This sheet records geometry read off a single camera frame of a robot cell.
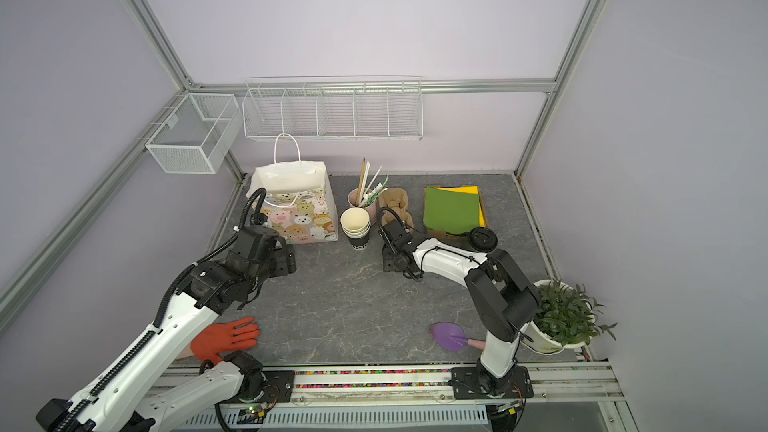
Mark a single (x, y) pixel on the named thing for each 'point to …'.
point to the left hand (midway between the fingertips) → (280, 257)
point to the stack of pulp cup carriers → (394, 202)
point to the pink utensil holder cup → (371, 209)
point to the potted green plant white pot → (565, 318)
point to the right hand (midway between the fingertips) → (395, 263)
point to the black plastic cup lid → (483, 239)
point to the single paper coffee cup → (482, 239)
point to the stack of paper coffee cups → (356, 225)
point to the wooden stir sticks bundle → (368, 191)
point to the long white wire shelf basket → (334, 108)
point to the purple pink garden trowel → (452, 337)
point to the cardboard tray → (484, 215)
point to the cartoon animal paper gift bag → (300, 200)
